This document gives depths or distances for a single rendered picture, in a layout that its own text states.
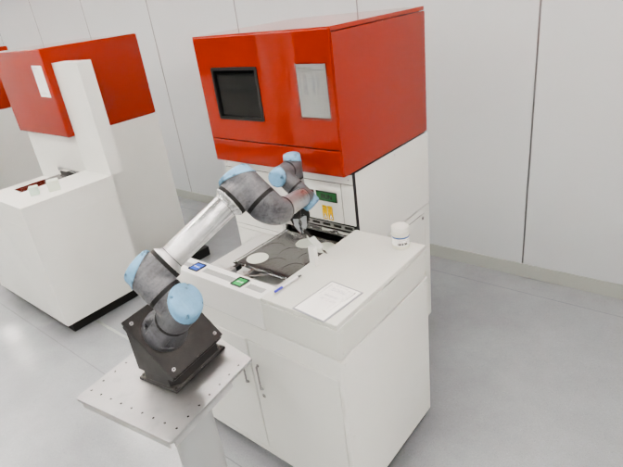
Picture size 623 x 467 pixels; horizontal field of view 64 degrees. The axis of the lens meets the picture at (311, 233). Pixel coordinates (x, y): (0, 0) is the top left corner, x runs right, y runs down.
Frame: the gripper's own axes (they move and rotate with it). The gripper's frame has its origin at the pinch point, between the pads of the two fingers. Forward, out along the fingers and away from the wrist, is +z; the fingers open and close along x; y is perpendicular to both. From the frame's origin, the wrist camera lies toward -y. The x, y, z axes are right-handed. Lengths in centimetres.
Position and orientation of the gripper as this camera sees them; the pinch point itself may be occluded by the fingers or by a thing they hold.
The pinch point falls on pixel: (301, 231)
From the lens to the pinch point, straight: 221.5
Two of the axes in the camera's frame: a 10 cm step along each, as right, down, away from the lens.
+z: 1.2, 8.9, 4.3
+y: 1.0, -4.4, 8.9
